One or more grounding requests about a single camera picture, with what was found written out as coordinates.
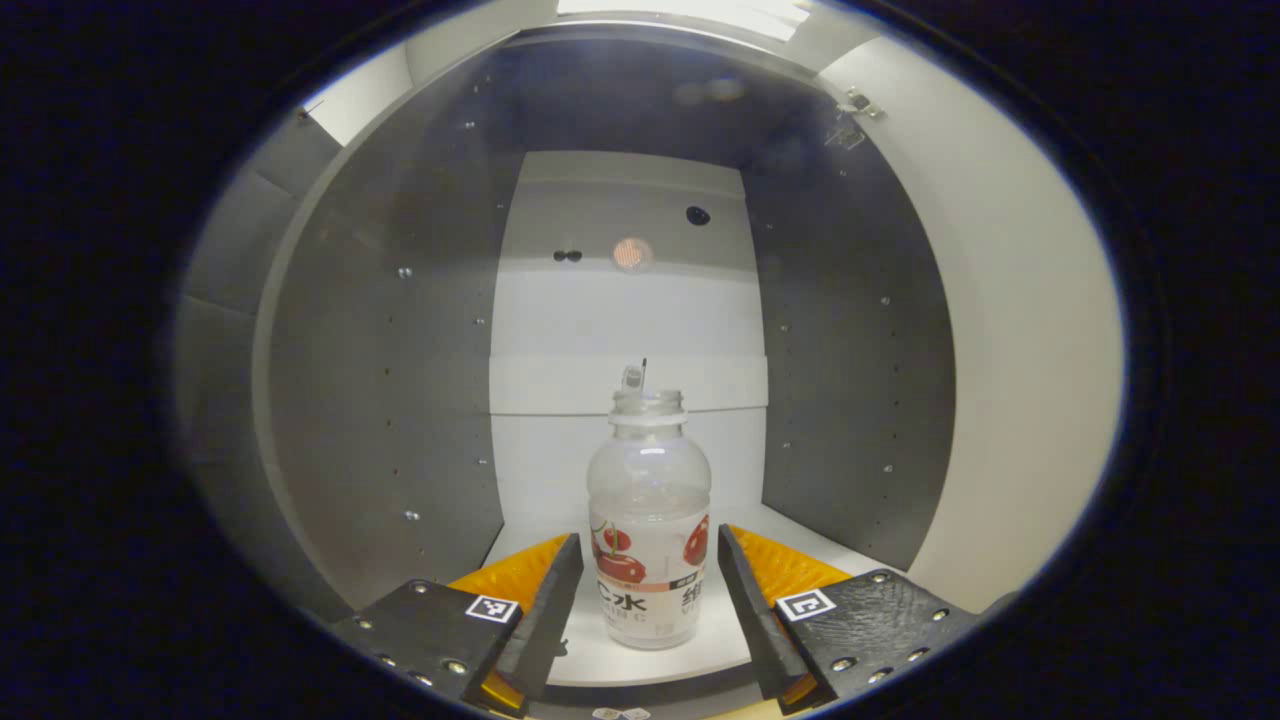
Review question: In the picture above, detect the dark grey cabinet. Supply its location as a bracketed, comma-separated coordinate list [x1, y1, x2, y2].
[250, 20, 961, 701]

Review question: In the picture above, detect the clear plastic bottle red label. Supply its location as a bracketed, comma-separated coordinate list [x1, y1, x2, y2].
[586, 387, 714, 652]

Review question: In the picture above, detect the metal cabinet hinge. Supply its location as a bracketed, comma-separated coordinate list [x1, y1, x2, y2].
[825, 87, 887, 151]

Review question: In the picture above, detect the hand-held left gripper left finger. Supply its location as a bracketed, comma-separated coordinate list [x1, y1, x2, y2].
[328, 532, 586, 715]

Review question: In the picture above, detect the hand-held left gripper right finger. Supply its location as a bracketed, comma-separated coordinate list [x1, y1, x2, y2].
[716, 523, 983, 716]

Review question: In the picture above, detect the light grey cabinet door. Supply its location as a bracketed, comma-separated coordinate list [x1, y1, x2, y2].
[818, 35, 1127, 616]

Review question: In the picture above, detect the black backdrop cloth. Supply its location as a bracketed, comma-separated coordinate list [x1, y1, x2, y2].
[175, 105, 346, 621]

